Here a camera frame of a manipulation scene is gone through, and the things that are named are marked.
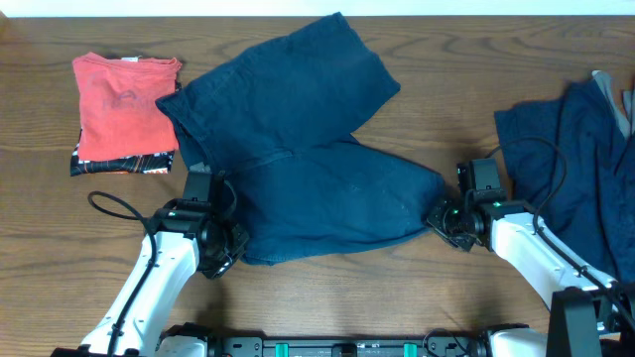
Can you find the dark blue garment pile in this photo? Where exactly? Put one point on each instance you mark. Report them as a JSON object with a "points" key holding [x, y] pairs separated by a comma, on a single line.
{"points": [[575, 155]]}

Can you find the dark blue denim shorts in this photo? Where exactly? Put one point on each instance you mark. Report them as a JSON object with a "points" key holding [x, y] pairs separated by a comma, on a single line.
{"points": [[278, 122]]}

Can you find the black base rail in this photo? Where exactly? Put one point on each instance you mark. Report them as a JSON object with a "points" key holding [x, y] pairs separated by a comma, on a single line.
{"points": [[322, 347]]}

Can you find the folded black patterned garment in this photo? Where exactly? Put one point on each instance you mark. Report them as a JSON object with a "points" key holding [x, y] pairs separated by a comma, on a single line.
{"points": [[124, 164]]}

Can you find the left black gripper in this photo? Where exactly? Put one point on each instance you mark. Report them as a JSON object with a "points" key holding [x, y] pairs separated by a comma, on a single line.
{"points": [[226, 251]]}

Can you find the folded red t-shirt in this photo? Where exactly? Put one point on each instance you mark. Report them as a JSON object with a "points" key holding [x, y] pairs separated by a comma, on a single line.
{"points": [[92, 66]]}

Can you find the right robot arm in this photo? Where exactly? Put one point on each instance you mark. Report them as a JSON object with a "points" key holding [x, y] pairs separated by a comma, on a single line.
{"points": [[591, 313]]}

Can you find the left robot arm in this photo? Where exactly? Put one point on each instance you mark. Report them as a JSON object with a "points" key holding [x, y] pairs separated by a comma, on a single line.
{"points": [[195, 233]]}

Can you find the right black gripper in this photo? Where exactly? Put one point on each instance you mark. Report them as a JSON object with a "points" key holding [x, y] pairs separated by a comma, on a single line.
{"points": [[435, 220]]}

